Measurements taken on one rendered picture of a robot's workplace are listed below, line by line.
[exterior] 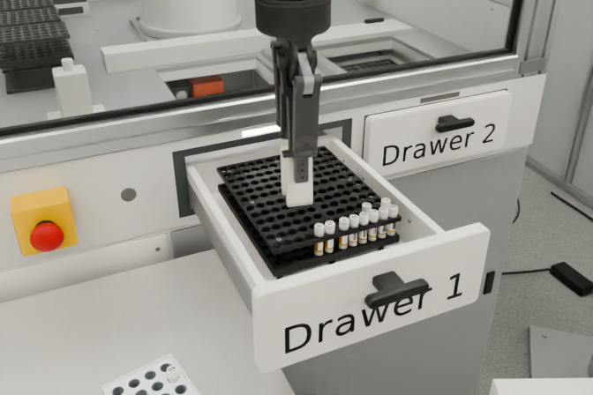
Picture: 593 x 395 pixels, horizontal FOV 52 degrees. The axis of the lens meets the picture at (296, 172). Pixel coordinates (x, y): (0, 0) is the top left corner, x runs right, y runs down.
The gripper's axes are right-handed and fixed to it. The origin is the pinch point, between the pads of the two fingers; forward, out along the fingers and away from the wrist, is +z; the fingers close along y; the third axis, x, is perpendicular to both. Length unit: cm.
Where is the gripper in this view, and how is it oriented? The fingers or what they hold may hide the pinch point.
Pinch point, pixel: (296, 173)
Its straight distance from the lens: 68.4
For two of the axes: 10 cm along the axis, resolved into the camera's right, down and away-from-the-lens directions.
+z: 0.2, 8.7, 4.9
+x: -9.8, 1.2, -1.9
